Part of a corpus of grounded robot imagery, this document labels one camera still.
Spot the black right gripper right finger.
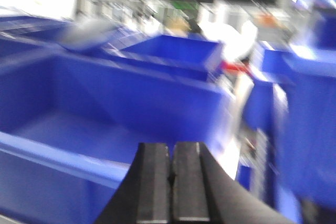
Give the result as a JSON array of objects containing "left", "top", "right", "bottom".
[{"left": 172, "top": 142, "right": 291, "bottom": 223}]

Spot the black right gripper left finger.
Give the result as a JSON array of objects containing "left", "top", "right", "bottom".
[{"left": 94, "top": 143, "right": 171, "bottom": 223}]

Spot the blue box at right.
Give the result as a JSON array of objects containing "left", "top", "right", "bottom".
[{"left": 243, "top": 41, "right": 335, "bottom": 223}]

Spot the blue plastic box below rack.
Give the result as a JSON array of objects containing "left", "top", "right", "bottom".
[{"left": 1, "top": 53, "right": 232, "bottom": 223}]

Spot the silver metal tray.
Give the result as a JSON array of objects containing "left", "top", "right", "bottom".
[{"left": 57, "top": 18, "right": 124, "bottom": 52}]

